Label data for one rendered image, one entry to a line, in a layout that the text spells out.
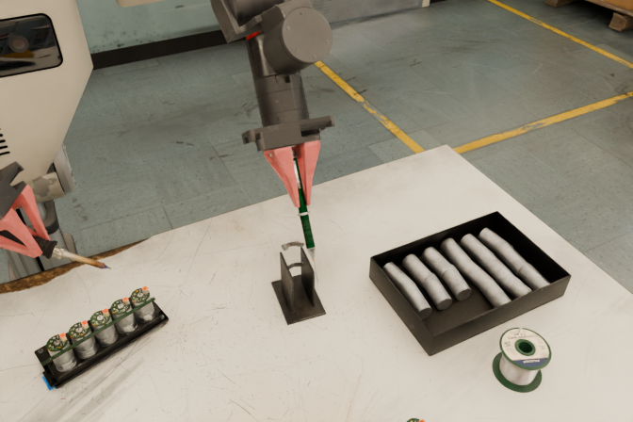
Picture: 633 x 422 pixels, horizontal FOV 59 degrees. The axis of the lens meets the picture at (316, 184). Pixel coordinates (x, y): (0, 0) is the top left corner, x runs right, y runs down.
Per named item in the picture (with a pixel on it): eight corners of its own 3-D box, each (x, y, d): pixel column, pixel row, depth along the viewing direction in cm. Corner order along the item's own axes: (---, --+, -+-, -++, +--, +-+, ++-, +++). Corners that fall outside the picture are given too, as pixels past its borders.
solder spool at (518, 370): (486, 380, 71) (494, 355, 68) (497, 344, 75) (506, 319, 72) (536, 400, 69) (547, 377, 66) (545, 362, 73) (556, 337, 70)
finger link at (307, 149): (332, 202, 65) (317, 122, 64) (273, 216, 63) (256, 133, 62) (317, 200, 71) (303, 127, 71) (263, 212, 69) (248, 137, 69)
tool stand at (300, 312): (313, 303, 86) (299, 234, 85) (332, 319, 76) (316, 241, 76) (277, 314, 84) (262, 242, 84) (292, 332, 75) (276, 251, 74)
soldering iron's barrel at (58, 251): (105, 266, 74) (55, 250, 72) (107, 258, 73) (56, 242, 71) (101, 274, 73) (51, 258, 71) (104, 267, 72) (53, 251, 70)
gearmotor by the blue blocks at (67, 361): (55, 365, 71) (42, 341, 68) (73, 355, 73) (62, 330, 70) (62, 379, 70) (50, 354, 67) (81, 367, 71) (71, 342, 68)
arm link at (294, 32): (269, -24, 68) (206, -3, 65) (310, -64, 58) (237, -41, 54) (308, 69, 70) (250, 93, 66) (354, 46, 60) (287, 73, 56)
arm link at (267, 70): (280, 33, 70) (237, 37, 67) (303, 17, 63) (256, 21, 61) (291, 89, 70) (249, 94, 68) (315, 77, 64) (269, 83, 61)
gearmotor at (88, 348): (75, 353, 73) (65, 329, 70) (93, 343, 74) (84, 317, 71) (84, 365, 71) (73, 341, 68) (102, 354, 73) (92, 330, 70)
